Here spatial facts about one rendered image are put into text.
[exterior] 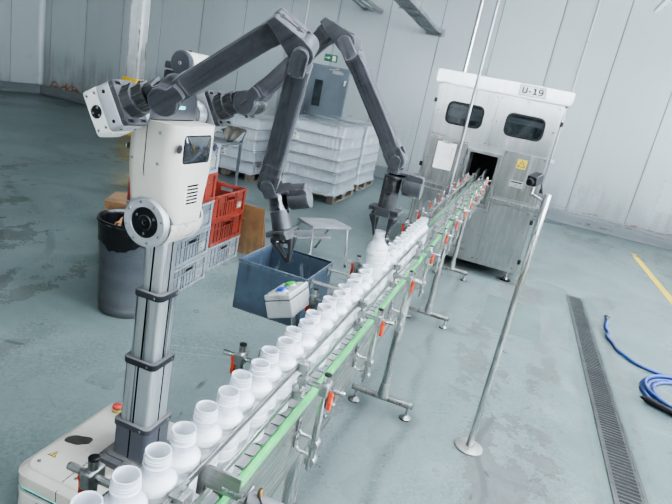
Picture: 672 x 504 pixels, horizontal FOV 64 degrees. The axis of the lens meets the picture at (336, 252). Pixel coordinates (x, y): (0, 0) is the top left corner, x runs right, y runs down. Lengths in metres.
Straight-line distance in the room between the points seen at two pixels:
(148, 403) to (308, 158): 6.58
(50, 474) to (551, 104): 5.39
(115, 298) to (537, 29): 9.75
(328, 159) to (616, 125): 5.92
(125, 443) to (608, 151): 10.65
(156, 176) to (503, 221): 4.95
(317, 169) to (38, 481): 6.65
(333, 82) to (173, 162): 10.76
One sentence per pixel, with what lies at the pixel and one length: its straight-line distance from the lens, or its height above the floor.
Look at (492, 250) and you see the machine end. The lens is 6.29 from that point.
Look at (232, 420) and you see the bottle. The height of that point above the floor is 1.12.
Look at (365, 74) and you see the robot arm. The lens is 1.73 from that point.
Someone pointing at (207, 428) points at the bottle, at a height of 1.14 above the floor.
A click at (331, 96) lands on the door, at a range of 12.33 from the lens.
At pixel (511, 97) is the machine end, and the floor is 1.94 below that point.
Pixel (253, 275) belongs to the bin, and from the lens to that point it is 2.25.
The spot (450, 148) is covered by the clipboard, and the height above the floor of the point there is 1.30.
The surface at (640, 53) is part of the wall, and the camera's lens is 11.87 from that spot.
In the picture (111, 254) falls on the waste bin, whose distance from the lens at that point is 3.65.
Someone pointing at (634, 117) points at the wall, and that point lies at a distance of 11.80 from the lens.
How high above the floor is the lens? 1.68
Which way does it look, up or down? 17 degrees down
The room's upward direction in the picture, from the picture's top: 12 degrees clockwise
